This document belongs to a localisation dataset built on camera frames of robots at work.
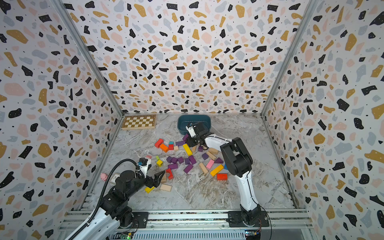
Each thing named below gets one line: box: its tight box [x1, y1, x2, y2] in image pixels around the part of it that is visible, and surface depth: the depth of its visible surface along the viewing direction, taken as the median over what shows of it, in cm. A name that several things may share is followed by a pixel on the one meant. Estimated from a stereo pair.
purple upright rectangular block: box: [188, 155, 197, 165], surface depth 97 cm
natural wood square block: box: [160, 184, 172, 192], surface depth 86 cm
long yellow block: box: [182, 143, 193, 156], surface depth 102 cm
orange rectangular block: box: [159, 143, 169, 153], surface depth 102 cm
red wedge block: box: [216, 173, 228, 181], surface depth 89 cm
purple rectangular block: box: [183, 163, 194, 174], surface depth 94 cm
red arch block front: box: [166, 168, 174, 180], surface depth 91 cm
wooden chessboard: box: [121, 114, 157, 131], surface depth 115 cm
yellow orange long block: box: [210, 164, 224, 177], surface depth 92 cm
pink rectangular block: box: [206, 159, 215, 170], surface depth 95 cm
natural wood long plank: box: [199, 162, 209, 174], surface depth 94 cm
